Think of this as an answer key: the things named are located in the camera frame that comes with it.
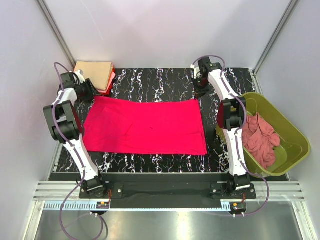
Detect bright pink t shirt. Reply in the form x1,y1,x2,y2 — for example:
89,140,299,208
83,96,208,156

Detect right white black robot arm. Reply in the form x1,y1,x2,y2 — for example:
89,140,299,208
190,55,251,198

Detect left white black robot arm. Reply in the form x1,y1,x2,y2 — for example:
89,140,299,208
43,70,108,198

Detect folded red orange t shirts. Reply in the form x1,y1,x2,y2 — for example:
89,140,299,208
99,65,116,95

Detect folded beige t shirt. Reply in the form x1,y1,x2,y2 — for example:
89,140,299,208
74,61,114,91

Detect black marble pattern mat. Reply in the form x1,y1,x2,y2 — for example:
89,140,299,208
49,67,258,174

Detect dusty pink crumpled t shirt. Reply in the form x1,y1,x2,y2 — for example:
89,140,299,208
242,112,281,170

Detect olive green plastic bin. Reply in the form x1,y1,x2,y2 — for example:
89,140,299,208
217,92,311,178

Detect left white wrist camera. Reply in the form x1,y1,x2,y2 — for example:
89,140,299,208
74,69,86,84

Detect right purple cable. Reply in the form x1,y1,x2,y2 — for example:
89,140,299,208
191,54,270,216

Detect purple cable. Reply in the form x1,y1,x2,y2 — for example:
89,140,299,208
191,54,270,216
51,62,108,238

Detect left aluminium frame post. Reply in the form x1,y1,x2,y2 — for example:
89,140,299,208
35,0,76,68

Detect aluminium frame post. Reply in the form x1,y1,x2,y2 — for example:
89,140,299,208
35,0,76,68
252,0,301,75

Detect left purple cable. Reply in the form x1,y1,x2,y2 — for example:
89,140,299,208
51,62,108,238

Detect aluminium rail front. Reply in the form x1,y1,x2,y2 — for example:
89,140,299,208
33,181,304,201

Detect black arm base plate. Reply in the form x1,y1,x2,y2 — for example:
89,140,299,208
79,172,257,201

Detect white slotted cable duct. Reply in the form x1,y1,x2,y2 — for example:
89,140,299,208
42,201,232,211

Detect right aluminium frame post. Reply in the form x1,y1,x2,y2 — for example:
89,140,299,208
252,0,301,75

